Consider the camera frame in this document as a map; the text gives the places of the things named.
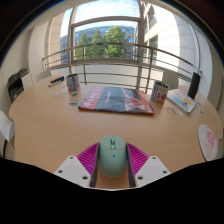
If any mint green computer mouse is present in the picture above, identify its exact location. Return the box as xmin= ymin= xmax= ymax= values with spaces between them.
xmin=98 ymin=134 xmax=128 ymax=179

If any white illustrated book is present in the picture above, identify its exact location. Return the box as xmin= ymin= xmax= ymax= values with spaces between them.
xmin=166 ymin=88 xmax=198 ymax=115

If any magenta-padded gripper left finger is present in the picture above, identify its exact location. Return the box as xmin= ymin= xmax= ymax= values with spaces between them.
xmin=53 ymin=142 xmax=100 ymax=189

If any white chair with wooden legs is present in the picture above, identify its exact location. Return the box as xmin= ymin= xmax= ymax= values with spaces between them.
xmin=0 ymin=110 xmax=16 ymax=158

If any white chair backrest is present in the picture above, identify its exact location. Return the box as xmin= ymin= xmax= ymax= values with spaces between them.
xmin=162 ymin=69 xmax=180 ymax=90
xmin=34 ymin=69 xmax=53 ymax=84

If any black office printer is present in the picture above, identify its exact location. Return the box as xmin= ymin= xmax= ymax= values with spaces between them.
xmin=7 ymin=67 xmax=31 ymax=104

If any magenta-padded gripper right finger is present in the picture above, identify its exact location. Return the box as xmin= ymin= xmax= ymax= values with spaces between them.
xmin=125 ymin=142 xmax=172 ymax=189

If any metal balcony railing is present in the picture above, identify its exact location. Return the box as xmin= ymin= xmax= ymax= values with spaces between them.
xmin=41 ymin=42 xmax=203 ymax=92

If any small blue stapler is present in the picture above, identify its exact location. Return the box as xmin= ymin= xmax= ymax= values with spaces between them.
xmin=48 ymin=75 xmax=66 ymax=88

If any black cylindrical speaker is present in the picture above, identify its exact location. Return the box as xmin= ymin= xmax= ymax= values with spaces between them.
xmin=187 ymin=71 xmax=202 ymax=100

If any red and blue magazine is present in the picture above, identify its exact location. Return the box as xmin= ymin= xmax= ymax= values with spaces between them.
xmin=77 ymin=85 xmax=156 ymax=116

